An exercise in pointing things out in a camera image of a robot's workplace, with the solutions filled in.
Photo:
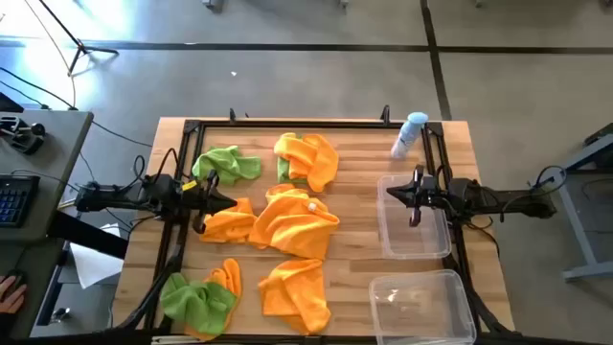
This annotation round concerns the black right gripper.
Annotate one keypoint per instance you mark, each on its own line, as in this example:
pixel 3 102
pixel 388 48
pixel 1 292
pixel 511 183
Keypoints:
pixel 431 194

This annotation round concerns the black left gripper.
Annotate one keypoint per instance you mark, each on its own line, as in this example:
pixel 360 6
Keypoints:
pixel 198 201

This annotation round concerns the orange microfiber towel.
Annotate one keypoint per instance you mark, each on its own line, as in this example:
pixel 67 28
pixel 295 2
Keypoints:
pixel 292 225
pixel 282 191
pixel 230 275
pixel 297 292
pixel 311 158
pixel 230 223

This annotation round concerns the green microfiber towel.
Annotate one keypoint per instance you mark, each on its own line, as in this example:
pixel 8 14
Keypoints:
pixel 282 170
pixel 196 302
pixel 225 165

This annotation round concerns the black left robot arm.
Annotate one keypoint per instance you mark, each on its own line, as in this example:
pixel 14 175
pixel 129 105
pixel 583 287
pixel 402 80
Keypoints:
pixel 120 199

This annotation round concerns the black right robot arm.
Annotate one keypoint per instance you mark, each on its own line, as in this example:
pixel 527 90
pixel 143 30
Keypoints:
pixel 503 201

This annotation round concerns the small clear plastic bin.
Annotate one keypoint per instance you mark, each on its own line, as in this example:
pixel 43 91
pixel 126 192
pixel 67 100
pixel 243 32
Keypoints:
pixel 416 239

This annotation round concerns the white spray bottle blue cap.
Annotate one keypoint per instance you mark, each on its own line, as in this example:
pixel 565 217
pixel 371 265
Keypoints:
pixel 407 136

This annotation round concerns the black table clamp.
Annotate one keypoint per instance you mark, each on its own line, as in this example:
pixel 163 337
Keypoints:
pixel 385 114
pixel 233 116

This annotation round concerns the large clear plastic bin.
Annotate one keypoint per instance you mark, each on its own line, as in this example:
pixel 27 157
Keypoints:
pixel 421 306

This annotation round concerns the black support beam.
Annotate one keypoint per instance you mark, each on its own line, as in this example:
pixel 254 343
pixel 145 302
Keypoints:
pixel 91 236

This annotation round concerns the white paper sheet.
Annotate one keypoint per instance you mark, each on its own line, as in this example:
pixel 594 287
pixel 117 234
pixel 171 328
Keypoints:
pixel 93 263

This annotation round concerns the grey desk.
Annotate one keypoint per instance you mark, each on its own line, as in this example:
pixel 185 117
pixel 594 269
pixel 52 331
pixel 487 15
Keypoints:
pixel 52 153

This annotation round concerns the black keyboard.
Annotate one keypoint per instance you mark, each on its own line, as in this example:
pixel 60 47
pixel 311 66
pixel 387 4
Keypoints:
pixel 16 201

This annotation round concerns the black clamp device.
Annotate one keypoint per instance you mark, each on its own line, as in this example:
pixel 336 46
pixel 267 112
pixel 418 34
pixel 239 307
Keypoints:
pixel 24 139

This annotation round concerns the black tripod stand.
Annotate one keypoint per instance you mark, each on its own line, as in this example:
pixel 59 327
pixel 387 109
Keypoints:
pixel 79 45

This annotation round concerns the black computer mouse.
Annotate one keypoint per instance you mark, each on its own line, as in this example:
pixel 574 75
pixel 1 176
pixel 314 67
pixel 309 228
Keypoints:
pixel 15 275

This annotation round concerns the person's hand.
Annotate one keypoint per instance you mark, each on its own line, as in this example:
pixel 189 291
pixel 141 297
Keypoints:
pixel 10 299

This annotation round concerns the grey metal table frame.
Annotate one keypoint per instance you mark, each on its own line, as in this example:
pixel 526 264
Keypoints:
pixel 574 215

